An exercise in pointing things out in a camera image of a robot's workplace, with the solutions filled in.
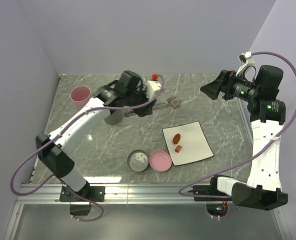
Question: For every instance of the metal tongs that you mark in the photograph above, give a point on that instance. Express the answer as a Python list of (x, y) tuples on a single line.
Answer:
[(156, 106)]

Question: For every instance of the grey round lid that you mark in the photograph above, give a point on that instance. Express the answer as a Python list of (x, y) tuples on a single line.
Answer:
[(138, 161)]

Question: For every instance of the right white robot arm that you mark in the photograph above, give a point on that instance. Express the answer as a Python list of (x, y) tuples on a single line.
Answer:
[(263, 189)]

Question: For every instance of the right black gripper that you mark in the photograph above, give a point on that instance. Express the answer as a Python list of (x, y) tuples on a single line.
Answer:
[(224, 83)]

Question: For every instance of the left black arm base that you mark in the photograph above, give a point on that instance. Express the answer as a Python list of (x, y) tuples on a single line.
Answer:
[(79, 204)]

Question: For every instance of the sushi roll piece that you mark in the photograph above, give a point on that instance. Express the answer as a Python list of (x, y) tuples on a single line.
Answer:
[(175, 103)]

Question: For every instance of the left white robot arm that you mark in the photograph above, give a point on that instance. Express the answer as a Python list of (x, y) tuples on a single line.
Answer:
[(129, 92)]

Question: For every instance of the brown fried food piece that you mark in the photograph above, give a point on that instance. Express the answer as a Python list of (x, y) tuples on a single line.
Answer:
[(176, 139)]

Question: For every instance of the grey cylindrical container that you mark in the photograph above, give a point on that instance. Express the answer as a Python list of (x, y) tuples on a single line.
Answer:
[(115, 117)]

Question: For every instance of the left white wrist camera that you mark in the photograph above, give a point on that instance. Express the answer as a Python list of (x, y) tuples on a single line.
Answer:
[(153, 86)]

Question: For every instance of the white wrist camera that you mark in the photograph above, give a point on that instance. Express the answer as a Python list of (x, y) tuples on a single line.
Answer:
[(246, 60), (153, 86)]

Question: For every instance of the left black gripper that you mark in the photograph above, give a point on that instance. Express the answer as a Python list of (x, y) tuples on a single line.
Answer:
[(144, 110)]

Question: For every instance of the pink round lid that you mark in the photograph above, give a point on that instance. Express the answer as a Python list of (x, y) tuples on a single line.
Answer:
[(160, 161)]

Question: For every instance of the white square plate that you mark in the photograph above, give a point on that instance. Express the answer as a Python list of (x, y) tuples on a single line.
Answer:
[(195, 146)]

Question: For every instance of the aluminium rail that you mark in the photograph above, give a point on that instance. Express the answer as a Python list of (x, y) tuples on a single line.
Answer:
[(115, 194)]

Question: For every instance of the small orange food piece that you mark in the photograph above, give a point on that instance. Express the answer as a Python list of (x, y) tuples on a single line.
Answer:
[(178, 148)]

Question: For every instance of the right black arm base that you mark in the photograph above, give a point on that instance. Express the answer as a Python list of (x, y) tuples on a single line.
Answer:
[(216, 202)]

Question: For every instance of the pink cylindrical container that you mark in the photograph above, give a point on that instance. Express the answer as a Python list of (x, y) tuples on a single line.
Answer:
[(80, 96)]

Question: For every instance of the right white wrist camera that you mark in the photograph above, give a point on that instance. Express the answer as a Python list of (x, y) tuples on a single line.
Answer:
[(246, 60)]

